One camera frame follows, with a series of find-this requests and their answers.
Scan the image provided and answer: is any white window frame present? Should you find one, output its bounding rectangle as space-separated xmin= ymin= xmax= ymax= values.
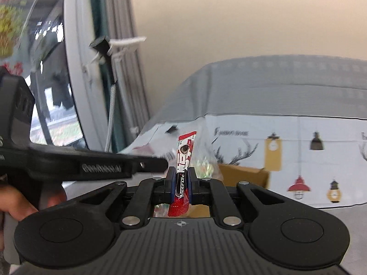
xmin=64 ymin=0 xmax=108 ymax=151

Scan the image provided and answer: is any white plastic clothes hanger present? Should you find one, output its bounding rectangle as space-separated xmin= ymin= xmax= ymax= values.
xmin=109 ymin=37 xmax=147 ymax=57

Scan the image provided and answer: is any clear plastic candy bag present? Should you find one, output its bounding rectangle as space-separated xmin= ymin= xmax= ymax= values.
xmin=190 ymin=118 xmax=223 ymax=181

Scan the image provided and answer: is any red Nescafe coffee stick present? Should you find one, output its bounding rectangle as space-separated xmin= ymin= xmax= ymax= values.
xmin=168 ymin=131 xmax=197 ymax=217

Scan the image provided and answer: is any grey braided steamer hose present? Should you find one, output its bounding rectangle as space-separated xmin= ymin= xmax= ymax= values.
xmin=104 ymin=82 xmax=118 ymax=153

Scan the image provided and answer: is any open brown cardboard box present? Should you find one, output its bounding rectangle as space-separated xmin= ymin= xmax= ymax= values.
xmin=178 ymin=164 xmax=271 ymax=218

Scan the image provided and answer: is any person's left hand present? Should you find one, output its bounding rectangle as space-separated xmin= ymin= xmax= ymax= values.
xmin=1 ymin=182 xmax=67 ymax=269

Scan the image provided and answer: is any black garment steamer head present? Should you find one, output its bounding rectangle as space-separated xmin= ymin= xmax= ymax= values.
xmin=89 ymin=36 xmax=112 ymax=65

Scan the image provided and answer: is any grey printed bed sheet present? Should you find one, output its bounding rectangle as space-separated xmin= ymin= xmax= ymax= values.
xmin=124 ymin=55 xmax=366 ymax=274

